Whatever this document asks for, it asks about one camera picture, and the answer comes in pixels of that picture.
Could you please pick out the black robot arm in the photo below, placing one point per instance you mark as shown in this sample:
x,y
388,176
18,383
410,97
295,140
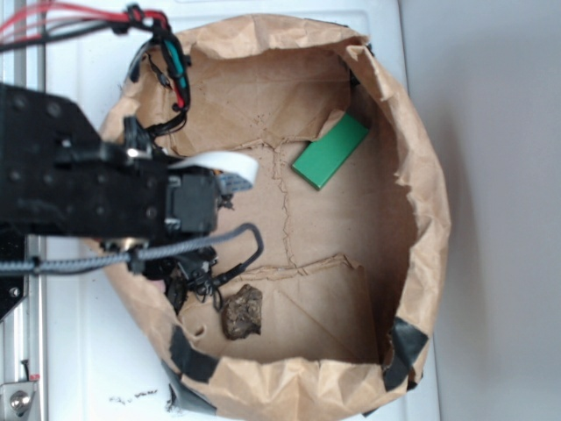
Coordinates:
x,y
59,178

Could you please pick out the brown paper bag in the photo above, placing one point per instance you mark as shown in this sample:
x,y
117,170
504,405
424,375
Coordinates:
x,y
351,274

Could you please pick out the aluminium frame rail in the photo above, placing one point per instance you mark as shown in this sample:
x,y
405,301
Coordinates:
x,y
23,331

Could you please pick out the pink plush bunny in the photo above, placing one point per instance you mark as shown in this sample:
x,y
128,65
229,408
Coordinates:
x,y
162,286

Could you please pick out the silver corner bracket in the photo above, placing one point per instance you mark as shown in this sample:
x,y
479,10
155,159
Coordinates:
x,y
19,401

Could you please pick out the green rectangular block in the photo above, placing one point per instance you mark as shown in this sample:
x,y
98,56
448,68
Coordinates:
x,y
322,158

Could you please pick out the black mounting plate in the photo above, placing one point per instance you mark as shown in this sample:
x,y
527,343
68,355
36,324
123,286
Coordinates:
x,y
13,247

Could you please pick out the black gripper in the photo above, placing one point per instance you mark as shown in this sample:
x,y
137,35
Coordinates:
x,y
192,201

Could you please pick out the brown crumpled lump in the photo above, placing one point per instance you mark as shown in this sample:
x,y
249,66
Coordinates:
x,y
242,313

